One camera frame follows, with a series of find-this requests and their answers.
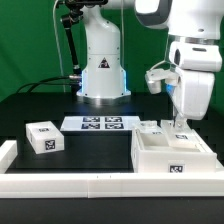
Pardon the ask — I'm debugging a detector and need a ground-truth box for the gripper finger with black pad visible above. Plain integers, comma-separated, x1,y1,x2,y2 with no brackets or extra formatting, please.
174,114,187,130

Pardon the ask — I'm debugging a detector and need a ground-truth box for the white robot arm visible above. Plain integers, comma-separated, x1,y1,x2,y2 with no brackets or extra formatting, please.
78,0,224,120

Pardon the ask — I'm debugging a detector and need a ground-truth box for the white cabinet body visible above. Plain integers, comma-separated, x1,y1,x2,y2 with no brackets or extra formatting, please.
131,128,217,173

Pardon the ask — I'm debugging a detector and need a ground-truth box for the small white tagged box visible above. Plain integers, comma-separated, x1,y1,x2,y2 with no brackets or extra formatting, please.
26,121,64,154

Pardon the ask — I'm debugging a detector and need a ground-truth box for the white hanging cable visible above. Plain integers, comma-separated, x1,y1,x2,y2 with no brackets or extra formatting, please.
52,0,67,94

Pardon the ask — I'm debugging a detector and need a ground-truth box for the flat white tag board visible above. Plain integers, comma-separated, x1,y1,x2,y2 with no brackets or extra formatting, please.
60,116,140,132

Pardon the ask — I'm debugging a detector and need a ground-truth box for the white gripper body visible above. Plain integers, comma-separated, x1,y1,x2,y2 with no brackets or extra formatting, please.
171,68,215,120

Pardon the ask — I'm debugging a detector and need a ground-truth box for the black cable bundle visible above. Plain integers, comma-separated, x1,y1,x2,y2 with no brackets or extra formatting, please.
15,75,83,94

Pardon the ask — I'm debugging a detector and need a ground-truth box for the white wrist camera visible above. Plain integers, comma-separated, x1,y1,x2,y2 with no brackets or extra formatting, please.
145,69,178,94

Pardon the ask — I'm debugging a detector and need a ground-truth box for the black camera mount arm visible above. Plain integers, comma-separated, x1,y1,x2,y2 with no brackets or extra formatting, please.
55,0,109,72

